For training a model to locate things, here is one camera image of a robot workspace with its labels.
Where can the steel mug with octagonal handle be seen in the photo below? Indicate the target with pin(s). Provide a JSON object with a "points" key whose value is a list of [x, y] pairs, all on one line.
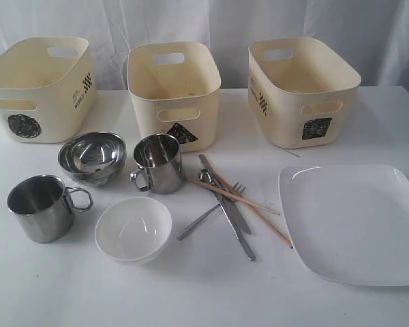
{"points": [[44, 207]]}

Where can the cream bin with square mark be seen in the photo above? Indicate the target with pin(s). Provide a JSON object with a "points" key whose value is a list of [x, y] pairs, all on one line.
{"points": [[300, 91]]}

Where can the wooden chopstick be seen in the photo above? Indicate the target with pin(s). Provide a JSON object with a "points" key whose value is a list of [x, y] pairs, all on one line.
{"points": [[267, 222], [231, 195]]}

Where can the white square plate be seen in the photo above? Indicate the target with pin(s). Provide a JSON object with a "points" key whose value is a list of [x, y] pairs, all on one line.
{"points": [[349, 223]]}

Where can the white ceramic bowl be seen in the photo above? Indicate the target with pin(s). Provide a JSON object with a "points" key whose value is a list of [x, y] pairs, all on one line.
{"points": [[134, 231]]}

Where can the cream bin with circle mark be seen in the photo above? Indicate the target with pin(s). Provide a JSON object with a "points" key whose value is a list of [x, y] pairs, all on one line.
{"points": [[46, 88]]}

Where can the white curtain backdrop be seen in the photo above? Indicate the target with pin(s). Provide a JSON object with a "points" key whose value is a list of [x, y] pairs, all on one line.
{"points": [[372, 36]]}

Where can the steel fork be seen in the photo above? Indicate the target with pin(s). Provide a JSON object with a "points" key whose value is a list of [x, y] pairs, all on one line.
{"points": [[193, 225]]}

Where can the cream bin with triangle mark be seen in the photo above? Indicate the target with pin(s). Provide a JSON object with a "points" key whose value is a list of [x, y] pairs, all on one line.
{"points": [[175, 90]]}

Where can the steel table knife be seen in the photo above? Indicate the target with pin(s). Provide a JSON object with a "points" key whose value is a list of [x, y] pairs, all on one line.
{"points": [[239, 219]]}

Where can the steel mug with round handle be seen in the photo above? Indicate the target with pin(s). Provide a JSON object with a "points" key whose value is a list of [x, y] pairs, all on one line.
{"points": [[158, 164]]}

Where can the steel spoon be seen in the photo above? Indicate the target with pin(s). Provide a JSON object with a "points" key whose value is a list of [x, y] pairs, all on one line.
{"points": [[206, 177]]}

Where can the stainless steel nested bowls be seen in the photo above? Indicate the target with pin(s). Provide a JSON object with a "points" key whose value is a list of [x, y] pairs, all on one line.
{"points": [[94, 158]]}

